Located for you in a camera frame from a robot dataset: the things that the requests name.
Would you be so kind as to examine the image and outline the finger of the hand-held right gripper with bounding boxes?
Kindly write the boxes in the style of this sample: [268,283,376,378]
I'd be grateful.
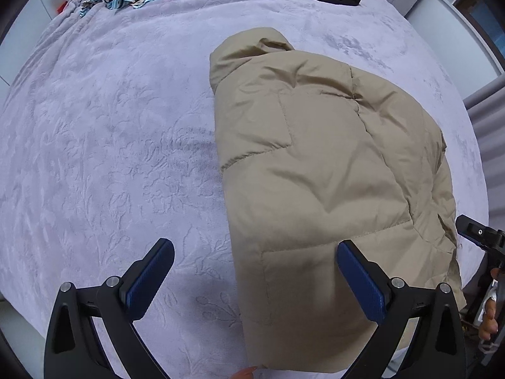
[455,215,505,252]

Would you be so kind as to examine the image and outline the person's right hand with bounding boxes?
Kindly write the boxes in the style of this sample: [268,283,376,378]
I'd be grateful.
[479,268,502,341]

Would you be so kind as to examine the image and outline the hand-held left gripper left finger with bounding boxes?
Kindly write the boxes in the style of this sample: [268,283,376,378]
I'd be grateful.
[43,238,175,379]

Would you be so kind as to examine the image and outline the grey curtain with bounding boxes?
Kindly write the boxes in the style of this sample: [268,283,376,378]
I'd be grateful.
[463,74,505,224]

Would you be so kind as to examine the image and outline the beige puffer jacket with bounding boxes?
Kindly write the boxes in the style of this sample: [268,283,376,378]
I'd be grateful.
[208,27,468,374]

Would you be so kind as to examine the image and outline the dark framed window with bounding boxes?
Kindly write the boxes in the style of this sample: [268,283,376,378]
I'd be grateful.
[433,0,505,76]

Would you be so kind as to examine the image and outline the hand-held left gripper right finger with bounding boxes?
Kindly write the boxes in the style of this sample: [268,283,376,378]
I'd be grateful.
[336,239,468,379]

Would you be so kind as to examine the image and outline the purple embossed blanket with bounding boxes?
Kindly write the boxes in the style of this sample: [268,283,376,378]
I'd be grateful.
[0,0,490,379]

